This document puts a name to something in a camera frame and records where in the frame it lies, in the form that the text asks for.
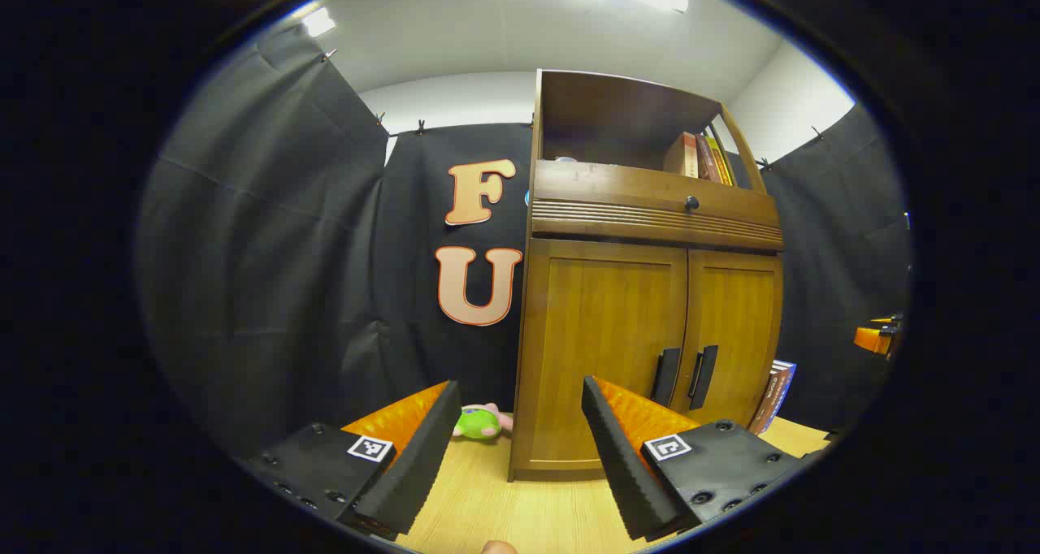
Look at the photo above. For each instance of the green plush toy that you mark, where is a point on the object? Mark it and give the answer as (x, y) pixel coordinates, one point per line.
(475, 424)

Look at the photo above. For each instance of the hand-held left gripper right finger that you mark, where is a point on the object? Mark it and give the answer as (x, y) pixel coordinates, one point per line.
(626, 465)

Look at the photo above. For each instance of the blue book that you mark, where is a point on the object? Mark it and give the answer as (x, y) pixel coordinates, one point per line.
(786, 375)

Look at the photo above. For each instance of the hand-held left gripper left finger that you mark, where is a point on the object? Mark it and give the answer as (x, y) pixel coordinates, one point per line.
(414, 465)

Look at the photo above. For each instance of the wooden double-door shoe cabinet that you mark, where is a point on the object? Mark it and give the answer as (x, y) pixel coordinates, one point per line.
(601, 115)

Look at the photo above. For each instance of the wooden cabinet door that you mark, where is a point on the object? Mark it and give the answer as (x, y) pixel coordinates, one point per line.
(739, 318)
(601, 318)

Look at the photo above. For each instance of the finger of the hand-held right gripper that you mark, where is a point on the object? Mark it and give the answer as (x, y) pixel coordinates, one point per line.
(873, 339)

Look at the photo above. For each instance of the dark brown book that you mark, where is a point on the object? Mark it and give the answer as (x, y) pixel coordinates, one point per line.
(762, 404)

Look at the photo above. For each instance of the small ceiling light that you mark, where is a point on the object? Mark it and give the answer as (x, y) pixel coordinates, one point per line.
(318, 22)

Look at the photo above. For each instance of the black backdrop cloth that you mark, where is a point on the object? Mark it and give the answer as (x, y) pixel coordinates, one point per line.
(268, 253)

